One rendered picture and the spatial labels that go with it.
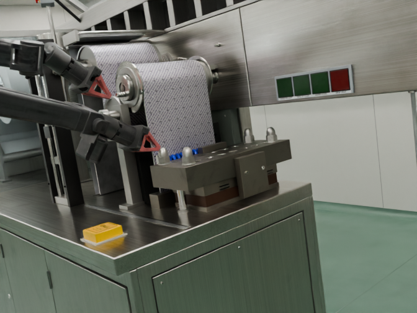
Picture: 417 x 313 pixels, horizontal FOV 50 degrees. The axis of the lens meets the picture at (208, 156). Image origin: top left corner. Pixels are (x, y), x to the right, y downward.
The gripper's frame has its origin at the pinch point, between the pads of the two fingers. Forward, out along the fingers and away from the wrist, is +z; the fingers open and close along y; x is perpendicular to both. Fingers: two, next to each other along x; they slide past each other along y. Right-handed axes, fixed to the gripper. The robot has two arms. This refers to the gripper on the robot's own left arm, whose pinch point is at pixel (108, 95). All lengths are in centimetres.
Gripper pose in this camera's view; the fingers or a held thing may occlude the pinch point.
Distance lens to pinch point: 133.2
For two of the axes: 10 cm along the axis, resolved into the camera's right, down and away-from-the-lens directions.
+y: 6.6, 0.1, -7.5
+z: 6.6, 4.7, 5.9
